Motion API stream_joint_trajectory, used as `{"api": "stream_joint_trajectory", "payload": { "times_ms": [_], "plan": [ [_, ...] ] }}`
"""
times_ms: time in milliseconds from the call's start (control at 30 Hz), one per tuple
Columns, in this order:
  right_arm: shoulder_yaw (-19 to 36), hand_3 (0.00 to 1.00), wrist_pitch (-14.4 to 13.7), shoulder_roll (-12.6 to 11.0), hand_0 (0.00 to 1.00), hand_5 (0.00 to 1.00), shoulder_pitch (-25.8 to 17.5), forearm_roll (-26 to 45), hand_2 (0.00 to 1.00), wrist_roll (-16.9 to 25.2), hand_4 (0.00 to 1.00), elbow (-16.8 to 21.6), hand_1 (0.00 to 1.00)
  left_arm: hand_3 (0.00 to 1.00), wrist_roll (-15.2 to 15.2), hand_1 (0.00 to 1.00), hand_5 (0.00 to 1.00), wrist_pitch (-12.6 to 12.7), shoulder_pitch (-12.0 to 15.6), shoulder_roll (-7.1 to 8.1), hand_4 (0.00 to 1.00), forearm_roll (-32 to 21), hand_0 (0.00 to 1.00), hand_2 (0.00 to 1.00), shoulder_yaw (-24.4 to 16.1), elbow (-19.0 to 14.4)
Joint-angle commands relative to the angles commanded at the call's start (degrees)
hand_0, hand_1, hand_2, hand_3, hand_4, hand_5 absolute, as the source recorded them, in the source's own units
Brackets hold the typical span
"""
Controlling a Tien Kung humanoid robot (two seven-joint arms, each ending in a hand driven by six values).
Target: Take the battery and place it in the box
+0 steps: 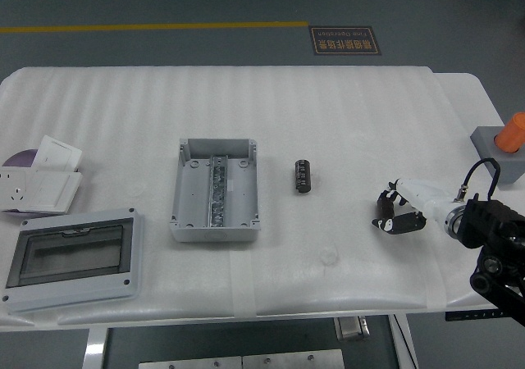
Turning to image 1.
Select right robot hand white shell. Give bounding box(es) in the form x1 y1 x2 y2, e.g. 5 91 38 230
372 177 457 237

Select black cylindrical battery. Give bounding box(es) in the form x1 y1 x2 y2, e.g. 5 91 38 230
294 159 312 194

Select grey plastic junction box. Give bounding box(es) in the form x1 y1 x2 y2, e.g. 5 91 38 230
170 138 263 244

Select grey block base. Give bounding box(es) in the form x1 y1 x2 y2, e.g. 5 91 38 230
470 125 525 190

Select orange cylinder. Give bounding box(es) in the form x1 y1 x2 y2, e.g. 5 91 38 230
494 112 525 154

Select black table control panel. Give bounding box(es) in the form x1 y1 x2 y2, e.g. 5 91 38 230
445 309 504 322

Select white table leg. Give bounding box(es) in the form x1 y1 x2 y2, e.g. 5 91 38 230
83 326 110 369
387 314 420 369

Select white foam mat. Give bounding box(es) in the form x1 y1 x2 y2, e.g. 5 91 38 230
0 65 509 328

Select black floor sign orange text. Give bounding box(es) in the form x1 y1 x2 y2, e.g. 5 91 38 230
308 25 383 57

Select grey metal plate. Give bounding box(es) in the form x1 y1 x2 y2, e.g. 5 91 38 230
241 348 346 369
138 356 244 369

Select grey cover with clear window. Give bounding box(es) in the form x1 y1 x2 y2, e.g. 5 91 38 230
1 207 145 315

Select purple disc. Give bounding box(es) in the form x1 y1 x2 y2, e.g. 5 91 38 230
1 149 41 169

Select metal bracket under table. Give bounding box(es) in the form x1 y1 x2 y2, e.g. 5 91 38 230
334 317 371 342

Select metal rail strip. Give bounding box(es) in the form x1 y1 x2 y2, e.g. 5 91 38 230
204 154 228 228

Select white wall switch panel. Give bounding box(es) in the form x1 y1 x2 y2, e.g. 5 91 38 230
2 171 84 216

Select white wall socket panel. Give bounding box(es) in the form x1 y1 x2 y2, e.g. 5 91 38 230
0 167 34 212

